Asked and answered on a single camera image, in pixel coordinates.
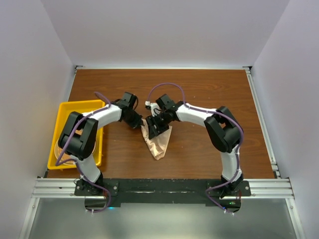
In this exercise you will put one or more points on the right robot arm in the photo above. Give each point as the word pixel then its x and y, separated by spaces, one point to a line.
pixel 224 131

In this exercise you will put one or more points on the round woven coaster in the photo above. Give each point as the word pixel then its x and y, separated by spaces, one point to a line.
pixel 64 158

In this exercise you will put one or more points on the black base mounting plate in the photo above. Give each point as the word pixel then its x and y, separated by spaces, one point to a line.
pixel 163 191

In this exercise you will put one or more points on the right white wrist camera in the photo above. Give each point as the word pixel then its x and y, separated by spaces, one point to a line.
pixel 152 107

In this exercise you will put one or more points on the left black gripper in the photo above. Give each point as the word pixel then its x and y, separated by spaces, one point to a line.
pixel 137 122

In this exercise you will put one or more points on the aluminium table frame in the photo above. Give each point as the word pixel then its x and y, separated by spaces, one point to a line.
pixel 189 155

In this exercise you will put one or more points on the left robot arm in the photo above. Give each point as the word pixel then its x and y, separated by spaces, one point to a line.
pixel 78 137

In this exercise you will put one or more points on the peach cloth napkin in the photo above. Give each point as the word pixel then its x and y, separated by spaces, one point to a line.
pixel 157 145

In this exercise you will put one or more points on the yellow plastic tray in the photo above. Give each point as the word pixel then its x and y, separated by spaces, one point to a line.
pixel 64 111

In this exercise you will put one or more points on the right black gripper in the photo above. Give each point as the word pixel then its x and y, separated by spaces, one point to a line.
pixel 153 131

